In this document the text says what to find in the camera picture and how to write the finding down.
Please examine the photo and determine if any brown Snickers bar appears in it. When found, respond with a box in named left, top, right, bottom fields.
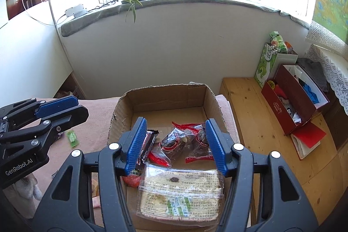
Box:
left=135, top=130, right=159, bottom=171

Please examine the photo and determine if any round jelly cup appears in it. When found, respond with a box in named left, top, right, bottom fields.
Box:
left=122, top=170, right=142, bottom=188

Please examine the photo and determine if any red-edged dried fruit bag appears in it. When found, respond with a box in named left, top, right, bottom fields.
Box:
left=147, top=122, right=205, bottom=167

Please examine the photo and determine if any green candy wrapper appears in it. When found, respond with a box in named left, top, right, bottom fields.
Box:
left=67, top=130, right=79, bottom=148

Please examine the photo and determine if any large cracker packet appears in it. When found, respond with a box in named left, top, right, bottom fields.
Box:
left=136, top=164, right=224, bottom=227

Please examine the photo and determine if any pink wafer packet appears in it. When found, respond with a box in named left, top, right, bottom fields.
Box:
left=92, top=195, right=101, bottom=209

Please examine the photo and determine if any open cardboard box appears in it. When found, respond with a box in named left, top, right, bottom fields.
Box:
left=107, top=82, right=240, bottom=232

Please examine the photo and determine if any brown round pastry packet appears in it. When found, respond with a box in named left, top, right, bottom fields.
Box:
left=91, top=179, right=99, bottom=198

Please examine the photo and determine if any red booklet on floor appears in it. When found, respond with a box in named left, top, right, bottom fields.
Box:
left=291, top=122, right=326, bottom=160

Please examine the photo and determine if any red shoe box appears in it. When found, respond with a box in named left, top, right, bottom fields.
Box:
left=261, top=79, right=319, bottom=136

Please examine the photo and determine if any dark red gift box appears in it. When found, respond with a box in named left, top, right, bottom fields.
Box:
left=274, top=64, right=330, bottom=123

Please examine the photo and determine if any green gift bag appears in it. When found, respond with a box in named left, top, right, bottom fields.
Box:
left=254, top=31, right=298, bottom=88

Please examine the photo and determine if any white power adapter box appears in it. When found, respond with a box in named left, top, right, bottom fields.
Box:
left=65, top=4, right=87, bottom=18

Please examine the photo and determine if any white lace tablecloth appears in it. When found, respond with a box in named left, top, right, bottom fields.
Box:
left=305, top=44, right=347, bottom=114

